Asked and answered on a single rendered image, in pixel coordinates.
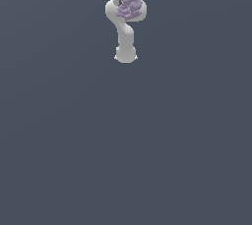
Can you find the lumpy purple object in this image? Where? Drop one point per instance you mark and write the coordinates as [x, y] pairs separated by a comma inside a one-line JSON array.
[[130, 3]]

